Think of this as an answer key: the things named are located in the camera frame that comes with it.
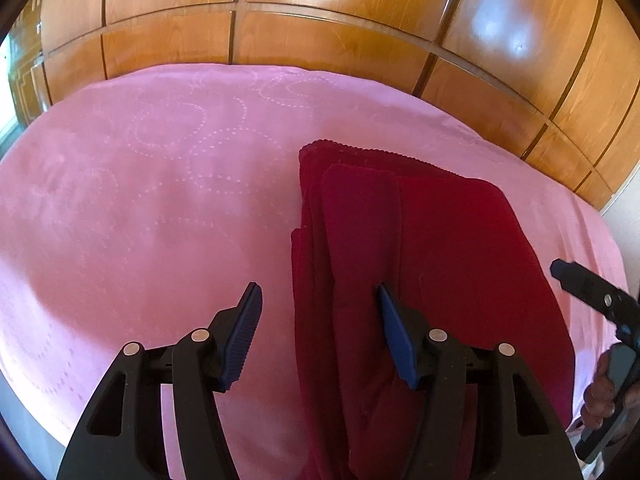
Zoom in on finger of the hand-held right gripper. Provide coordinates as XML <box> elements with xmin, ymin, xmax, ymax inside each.
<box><xmin>550</xmin><ymin>258</ymin><xmax>629</xmax><ymax>321</ymax></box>

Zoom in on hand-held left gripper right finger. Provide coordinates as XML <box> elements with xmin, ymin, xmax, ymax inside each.
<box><xmin>375</xmin><ymin>281</ymin><xmax>584</xmax><ymax>480</ymax></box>

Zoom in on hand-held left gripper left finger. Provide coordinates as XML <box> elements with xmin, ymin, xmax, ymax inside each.
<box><xmin>57</xmin><ymin>281</ymin><xmax>264</xmax><ymax>480</ymax></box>

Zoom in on dark red cloth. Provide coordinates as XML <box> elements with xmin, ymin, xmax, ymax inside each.
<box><xmin>290</xmin><ymin>140</ymin><xmax>576</xmax><ymax>480</ymax></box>

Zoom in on person's right hand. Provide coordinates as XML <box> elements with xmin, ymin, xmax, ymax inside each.
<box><xmin>581</xmin><ymin>350</ymin><xmax>620</xmax><ymax>431</ymax></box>

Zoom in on pink bed sheet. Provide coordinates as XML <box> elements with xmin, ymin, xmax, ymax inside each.
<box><xmin>0</xmin><ymin>62</ymin><xmax>632</xmax><ymax>480</ymax></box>

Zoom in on wooden wardrobe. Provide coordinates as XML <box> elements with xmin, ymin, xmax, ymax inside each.
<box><xmin>7</xmin><ymin>0</ymin><xmax>640</xmax><ymax>211</ymax></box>

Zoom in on bright window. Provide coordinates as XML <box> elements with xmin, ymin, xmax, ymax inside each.
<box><xmin>0</xmin><ymin>35</ymin><xmax>23</xmax><ymax>148</ymax></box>

